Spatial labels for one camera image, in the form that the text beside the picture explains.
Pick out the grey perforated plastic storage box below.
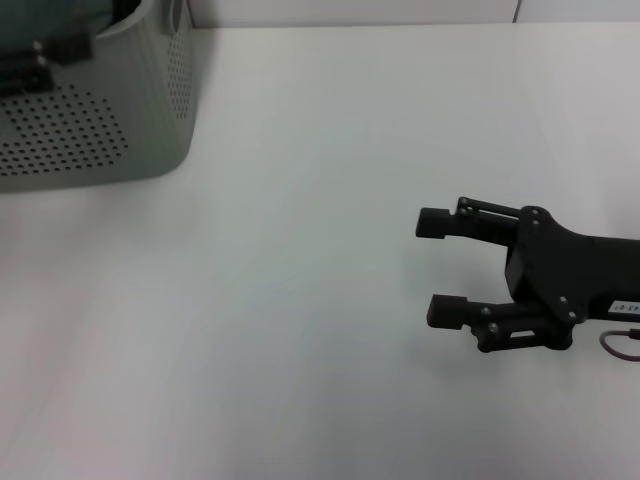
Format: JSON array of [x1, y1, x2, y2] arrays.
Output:
[[0, 0, 196, 195]]

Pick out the right wrist cable with plug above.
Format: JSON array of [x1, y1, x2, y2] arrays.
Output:
[[598, 327, 640, 362]]

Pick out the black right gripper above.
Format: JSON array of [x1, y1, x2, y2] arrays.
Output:
[[414, 196, 640, 355]]

